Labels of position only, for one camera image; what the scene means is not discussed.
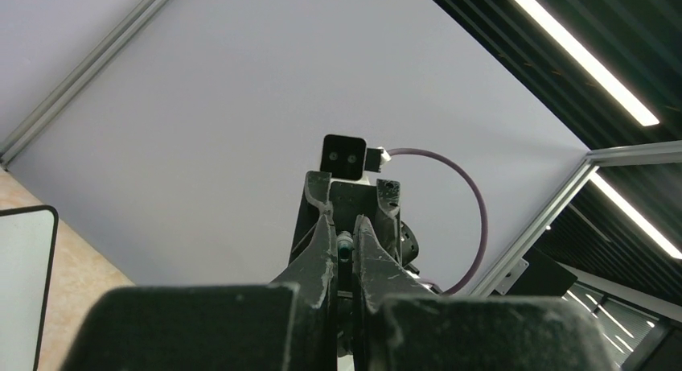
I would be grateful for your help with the ceiling light strip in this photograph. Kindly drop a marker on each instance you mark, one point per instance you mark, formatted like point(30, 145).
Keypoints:
point(625, 207)
point(589, 63)

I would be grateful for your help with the white whiteboard black frame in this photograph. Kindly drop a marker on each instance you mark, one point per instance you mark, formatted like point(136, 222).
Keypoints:
point(28, 238)

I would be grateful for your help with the aluminium frame rail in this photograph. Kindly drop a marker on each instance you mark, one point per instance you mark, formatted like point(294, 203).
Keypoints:
point(644, 154)

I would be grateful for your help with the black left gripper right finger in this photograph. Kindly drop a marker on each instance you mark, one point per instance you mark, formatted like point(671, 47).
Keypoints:
point(400, 325)

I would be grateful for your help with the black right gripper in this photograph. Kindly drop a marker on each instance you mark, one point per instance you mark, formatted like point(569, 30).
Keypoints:
point(370, 212)

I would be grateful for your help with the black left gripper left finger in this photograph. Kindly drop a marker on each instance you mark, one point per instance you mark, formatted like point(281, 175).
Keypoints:
point(287, 324)

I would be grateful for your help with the green white marker pen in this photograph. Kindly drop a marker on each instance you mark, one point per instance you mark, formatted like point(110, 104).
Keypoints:
point(345, 245)

